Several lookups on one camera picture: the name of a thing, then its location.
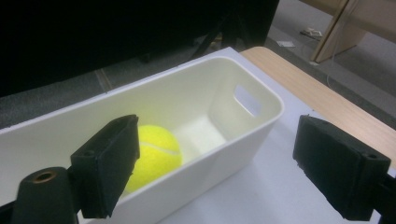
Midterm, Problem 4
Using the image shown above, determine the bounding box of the flat white paper scrap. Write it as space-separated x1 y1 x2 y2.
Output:
276 39 296 49

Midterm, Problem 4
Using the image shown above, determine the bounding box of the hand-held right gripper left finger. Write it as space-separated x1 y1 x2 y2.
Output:
70 114 141 219

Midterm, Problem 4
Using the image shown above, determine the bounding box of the black curtain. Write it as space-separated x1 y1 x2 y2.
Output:
0 0 280 99

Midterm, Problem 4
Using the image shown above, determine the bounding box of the small crumpled white item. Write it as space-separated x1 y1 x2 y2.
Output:
299 27 324 40

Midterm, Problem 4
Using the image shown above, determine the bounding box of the wooden furniture leg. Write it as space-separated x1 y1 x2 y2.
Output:
298 0 396 63

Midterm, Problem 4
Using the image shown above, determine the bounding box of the thin white cable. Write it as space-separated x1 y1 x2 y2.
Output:
326 0 354 90

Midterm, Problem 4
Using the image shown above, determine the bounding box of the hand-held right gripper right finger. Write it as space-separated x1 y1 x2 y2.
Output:
292 114 392 222

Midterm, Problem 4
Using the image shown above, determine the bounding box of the yellow tennis ball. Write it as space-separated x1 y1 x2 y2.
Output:
124 124 184 194

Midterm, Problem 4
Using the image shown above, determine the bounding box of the white plastic bin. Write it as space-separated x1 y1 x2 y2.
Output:
0 55 285 224

